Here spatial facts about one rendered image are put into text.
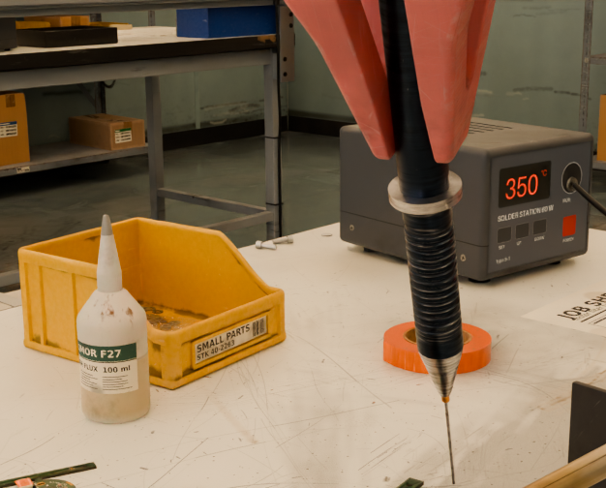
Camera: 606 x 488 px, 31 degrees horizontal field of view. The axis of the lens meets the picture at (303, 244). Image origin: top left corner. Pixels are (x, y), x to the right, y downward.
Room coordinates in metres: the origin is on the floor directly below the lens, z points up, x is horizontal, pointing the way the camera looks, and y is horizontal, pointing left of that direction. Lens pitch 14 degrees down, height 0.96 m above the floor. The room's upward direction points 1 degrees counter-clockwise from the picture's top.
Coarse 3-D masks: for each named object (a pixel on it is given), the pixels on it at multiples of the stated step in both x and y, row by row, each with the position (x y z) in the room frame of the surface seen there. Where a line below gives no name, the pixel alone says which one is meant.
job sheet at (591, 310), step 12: (588, 288) 0.72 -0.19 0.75; (600, 288) 0.72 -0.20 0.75; (564, 300) 0.69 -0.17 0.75; (576, 300) 0.69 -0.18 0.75; (588, 300) 0.69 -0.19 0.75; (600, 300) 0.69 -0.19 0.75; (540, 312) 0.67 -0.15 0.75; (552, 312) 0.67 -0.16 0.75; (564, 312) 0.66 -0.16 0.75; (576, 312) 0.66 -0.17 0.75; (588, 312) 0.66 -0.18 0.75; (600, 312) 0.66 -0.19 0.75; (564, 324) 0.64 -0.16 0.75; (576, 324) 0.64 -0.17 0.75; (588, 324) 0.64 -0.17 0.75; (600, 324) 0.64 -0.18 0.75
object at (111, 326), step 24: (120, 288) 0.51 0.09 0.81; (96, 312) 0.50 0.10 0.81; (120, 312) 0.50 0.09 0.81; (144, 312) 0.51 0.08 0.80; (96, 336) 0.50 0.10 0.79; (120, 336) 0.50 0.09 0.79; (144, 336) 0.51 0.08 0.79; (96, 360) 0.50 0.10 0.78; (120, 360) 0.50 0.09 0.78; (144, 360) 0.51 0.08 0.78; (96, 384) 0.50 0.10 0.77; (120, 384) 0.50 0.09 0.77; (144, 384) 0.51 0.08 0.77; (96, 408) 0.50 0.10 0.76; (120, 408) 0.50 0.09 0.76; (144, 408) 0.51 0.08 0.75
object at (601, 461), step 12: (588, 456) 0.28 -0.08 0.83; (600, 456) 0.28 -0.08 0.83; (564, 468) 0.28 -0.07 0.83; (576, 468) 0.27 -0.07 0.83; (588, 468) 0.27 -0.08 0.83; (600, 468) 0.27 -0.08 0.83; (540, 480) 0.27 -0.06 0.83; (552, 480) 0.27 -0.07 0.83; (564, 480) 0.27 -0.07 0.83; (576, 480) 0.27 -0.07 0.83; (588, 480) 0.27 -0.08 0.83; (600, 480) 0.27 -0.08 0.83
